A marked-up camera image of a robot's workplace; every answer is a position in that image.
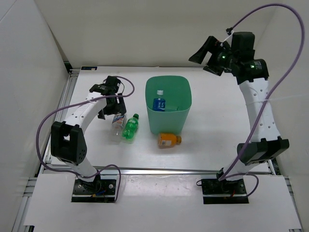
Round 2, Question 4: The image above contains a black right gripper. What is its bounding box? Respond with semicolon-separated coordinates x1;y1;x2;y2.
188;37;237;76

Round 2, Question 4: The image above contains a white orange label clear bottle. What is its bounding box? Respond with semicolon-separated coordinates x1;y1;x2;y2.
110;114;126;143

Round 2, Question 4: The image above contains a blue label clear bottle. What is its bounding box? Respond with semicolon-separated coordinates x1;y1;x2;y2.
152;90;166;112

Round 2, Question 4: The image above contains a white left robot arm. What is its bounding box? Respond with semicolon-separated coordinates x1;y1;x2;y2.
51;76;126;193

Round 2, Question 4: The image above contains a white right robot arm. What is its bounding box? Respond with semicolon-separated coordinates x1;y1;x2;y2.
189;32;290;193

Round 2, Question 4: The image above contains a green plastic bin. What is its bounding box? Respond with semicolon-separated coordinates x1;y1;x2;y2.
145;75;192;134

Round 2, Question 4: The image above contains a green soda bottle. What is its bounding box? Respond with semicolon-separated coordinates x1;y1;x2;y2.
122;114;139;141

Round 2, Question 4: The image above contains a blue white label sticker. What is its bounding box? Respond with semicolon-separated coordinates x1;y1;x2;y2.
81;66;97;71

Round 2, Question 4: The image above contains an orange juice bottle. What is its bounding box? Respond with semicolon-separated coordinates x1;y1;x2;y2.
158;133;182;148

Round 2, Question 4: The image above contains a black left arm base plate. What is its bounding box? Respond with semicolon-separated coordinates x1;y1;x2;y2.
71;175;118;203

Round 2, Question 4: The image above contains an aluminium table edge rail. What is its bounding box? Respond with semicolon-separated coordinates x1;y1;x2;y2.
40;165;272;175

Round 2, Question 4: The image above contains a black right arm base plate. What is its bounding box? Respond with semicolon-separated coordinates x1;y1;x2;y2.
196;179;249;204

